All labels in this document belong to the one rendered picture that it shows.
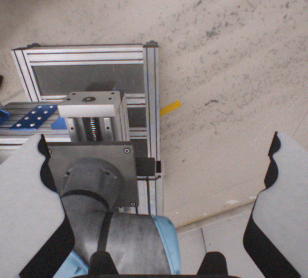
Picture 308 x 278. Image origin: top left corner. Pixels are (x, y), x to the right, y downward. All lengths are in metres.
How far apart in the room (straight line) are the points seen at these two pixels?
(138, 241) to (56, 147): 0.29
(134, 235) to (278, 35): 1.48
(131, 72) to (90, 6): 0.48
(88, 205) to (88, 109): 0.21
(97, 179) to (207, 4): 1.23
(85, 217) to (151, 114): 1.00
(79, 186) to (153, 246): 0.20
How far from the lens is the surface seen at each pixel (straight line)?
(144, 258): 0.41
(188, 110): 1.61
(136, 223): 0.43
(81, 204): 0.46
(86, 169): 0.51
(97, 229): 0.42
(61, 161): 0.56
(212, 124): 1.71
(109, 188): 0.51
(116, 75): 1.29
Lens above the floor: 1.43
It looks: 60 degrees down
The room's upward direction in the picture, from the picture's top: 178 degrees counter-clockwise
